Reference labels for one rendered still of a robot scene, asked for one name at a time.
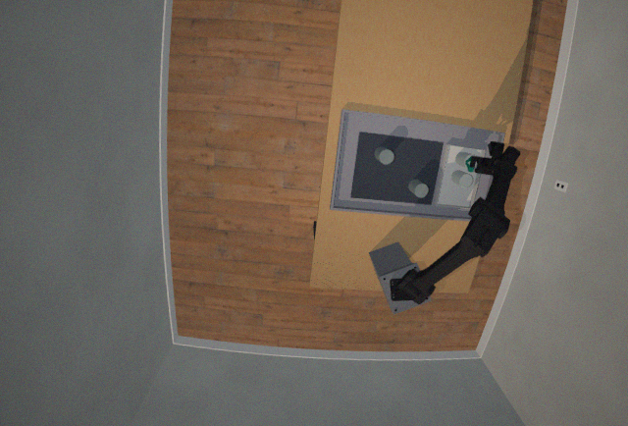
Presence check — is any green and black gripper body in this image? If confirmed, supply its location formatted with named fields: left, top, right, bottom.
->
left=470, top=156, right=492, bottom=176

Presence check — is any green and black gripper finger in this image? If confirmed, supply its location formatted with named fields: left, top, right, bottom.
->
left=465, top=156, right=474, bottom=173

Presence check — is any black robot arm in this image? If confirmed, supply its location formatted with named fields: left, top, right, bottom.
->
left=390, top=141, right=520, bottom=304

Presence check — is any clear glass jar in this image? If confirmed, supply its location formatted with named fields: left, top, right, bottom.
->
left=408, top=179, right=429, bottom=198
left=455, top=152, right=475, bottom=169
left=375, top=146, right=394, bottom=165
left=451, top=170, right=472, bottom=187

